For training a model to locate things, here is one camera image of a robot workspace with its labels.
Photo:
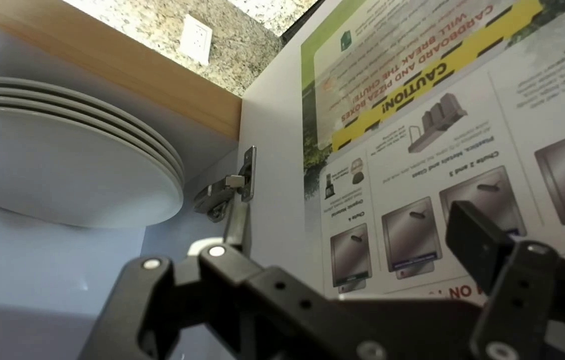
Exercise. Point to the wooden cupboard door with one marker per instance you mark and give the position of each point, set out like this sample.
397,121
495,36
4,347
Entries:
273,167

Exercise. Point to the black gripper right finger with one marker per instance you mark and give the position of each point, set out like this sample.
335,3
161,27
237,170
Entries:
477,242

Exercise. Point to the white wall outlet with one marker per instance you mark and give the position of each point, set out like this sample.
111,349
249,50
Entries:
195,41

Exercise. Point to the instruction poster on door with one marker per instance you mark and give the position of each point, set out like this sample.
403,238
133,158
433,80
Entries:
453,133

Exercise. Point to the stack of white plates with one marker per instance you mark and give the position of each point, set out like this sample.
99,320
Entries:
73,158

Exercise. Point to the metal door hinge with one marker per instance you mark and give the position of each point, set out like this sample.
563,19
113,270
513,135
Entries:
215,196

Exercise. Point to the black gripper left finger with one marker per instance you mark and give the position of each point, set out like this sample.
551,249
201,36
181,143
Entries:
237,224

